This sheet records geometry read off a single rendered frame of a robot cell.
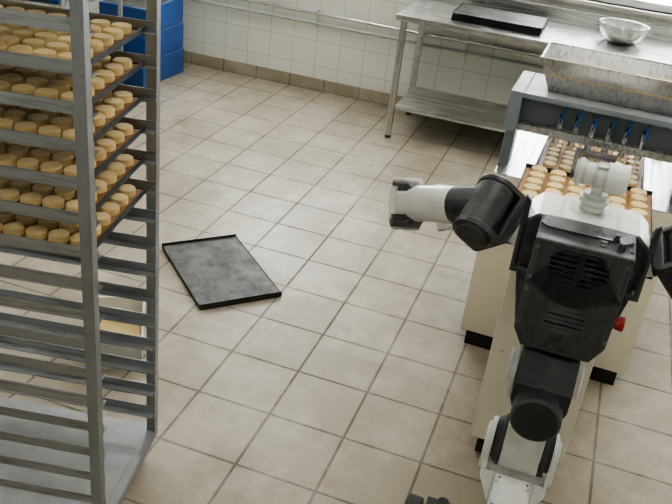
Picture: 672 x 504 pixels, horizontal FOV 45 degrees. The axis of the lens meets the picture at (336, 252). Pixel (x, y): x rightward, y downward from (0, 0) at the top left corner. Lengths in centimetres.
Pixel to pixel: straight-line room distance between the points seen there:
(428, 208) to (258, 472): 135
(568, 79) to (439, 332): 128
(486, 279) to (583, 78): 92
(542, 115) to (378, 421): 135
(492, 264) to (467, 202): 166
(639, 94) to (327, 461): 176
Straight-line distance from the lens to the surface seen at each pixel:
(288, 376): 339
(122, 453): 282
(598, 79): 326
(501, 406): 302
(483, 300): 361
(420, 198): 197
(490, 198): 186
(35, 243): 210
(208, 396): 326
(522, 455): 230
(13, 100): 197
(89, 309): 209
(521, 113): 336
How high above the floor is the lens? 205
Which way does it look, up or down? 28 degrees down
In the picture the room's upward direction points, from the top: 7 degrees clockwise
